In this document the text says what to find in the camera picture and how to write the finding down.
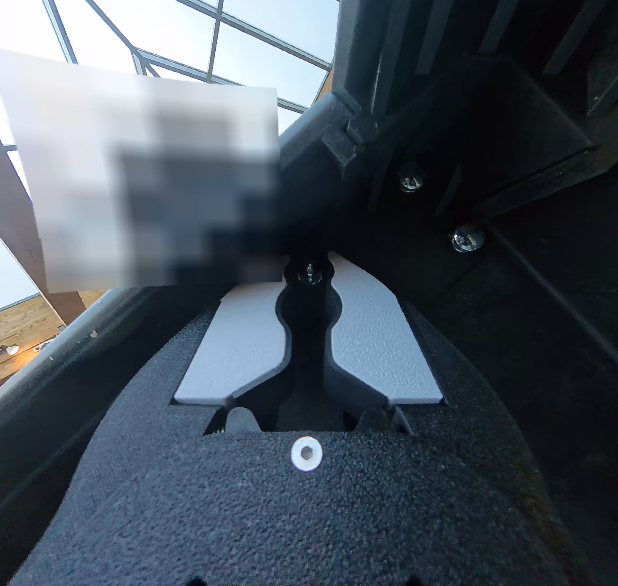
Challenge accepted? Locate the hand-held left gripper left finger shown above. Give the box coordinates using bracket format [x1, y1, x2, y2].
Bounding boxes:
[173, 277, 295, 408]

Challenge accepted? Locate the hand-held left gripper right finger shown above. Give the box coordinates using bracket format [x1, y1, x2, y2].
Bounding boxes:
[323, 251, 445, 436]

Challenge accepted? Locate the grey metal pipe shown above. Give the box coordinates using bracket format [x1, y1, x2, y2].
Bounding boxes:
[0, 93, 340, 401]

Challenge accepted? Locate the black plastic enclosure panel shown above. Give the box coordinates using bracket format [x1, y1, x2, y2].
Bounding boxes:
[280, 0, 618, 586]

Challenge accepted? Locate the black corner bracket plate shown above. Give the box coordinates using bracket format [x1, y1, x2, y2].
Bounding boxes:
[377, 54, 602, 215]

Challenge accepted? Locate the black plastic corner post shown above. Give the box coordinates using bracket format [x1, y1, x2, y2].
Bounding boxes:
[333, 0, 404, 130]

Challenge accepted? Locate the skylight window frame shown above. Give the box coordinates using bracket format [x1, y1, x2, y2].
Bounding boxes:
[0, 0, 342, 153]

